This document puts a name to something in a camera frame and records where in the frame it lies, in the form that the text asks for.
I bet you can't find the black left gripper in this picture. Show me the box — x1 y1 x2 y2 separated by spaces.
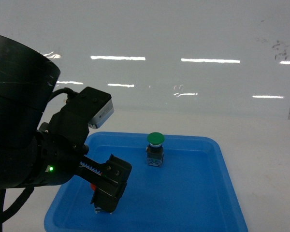
25 105 132 210

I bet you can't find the red mushroom push button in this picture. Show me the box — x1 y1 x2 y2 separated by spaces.
90 183 114 215

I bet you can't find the green mushroom push button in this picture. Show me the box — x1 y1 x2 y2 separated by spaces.
145 132 165 167

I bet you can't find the blue plastic tray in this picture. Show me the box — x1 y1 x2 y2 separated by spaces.
44 132 248 232

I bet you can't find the white glossy whiteboard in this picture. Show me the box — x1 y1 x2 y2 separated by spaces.
0 0 290 119

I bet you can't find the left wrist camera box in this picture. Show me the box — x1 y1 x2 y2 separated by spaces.
64 87 114 129

